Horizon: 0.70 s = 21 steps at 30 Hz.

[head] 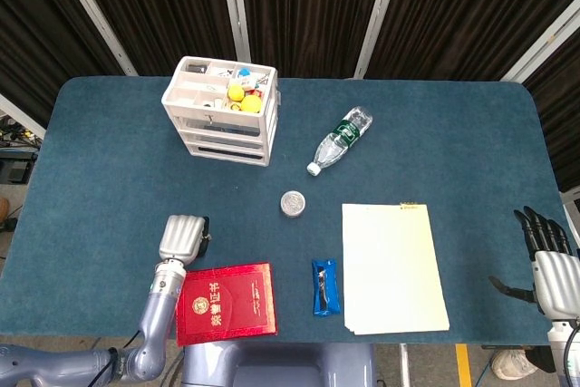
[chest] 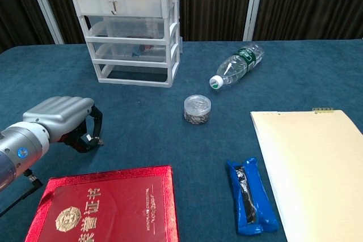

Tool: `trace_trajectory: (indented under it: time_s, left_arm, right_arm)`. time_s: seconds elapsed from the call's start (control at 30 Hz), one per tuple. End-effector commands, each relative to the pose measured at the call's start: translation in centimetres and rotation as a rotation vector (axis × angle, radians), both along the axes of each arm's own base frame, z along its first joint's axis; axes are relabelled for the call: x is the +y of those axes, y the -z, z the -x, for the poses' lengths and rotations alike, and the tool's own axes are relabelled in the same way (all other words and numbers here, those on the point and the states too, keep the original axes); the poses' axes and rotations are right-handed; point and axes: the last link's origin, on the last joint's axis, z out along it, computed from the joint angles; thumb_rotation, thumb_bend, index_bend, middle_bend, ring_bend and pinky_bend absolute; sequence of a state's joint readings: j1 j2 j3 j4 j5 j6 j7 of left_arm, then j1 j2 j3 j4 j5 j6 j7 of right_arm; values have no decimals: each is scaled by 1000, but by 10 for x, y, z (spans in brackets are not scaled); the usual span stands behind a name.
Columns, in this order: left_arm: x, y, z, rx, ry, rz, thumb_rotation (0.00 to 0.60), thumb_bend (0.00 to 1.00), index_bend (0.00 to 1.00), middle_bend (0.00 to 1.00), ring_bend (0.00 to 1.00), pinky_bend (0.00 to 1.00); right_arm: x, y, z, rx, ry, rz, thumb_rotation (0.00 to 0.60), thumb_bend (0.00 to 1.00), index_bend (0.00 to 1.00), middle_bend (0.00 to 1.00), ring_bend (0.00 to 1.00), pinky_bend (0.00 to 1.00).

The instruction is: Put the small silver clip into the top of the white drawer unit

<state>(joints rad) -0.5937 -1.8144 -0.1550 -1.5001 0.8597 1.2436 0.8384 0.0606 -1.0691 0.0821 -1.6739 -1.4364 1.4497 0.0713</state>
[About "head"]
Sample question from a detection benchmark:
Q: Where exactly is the red certificate book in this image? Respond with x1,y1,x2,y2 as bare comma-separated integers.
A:
174,261,279,348

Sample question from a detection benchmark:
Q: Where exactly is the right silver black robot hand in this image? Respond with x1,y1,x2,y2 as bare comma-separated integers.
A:
488,205,580,321

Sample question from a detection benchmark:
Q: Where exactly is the white frame post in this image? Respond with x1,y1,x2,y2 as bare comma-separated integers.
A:
217,0,252,63
48,0,139,77
353,0,405,81
499,0,580,85
0,92,47,140

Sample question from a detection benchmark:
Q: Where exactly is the round clear plastic jar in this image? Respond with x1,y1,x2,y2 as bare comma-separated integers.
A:
279,189,307,219

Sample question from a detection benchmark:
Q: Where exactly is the white plastic drawer organizer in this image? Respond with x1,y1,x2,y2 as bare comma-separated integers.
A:
160,55,281,168

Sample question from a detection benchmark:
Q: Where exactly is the clear water bottle green label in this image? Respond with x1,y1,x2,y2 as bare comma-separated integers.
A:
305,105,374,177

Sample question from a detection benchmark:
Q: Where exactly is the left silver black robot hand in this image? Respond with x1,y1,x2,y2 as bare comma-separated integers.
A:
158,214,212,266

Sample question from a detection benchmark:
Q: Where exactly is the large yellow ball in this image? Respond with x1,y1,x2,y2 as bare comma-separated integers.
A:
240,94,264,114

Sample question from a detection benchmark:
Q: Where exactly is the grey robot torso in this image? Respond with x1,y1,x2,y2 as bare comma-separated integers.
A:
180,340,378,387

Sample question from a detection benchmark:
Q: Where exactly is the pale yellow paper pad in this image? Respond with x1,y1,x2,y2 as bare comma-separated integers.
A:
341,202,451,336

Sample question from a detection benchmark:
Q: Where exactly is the blue plastic package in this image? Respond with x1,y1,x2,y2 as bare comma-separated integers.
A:
311,258,341,317

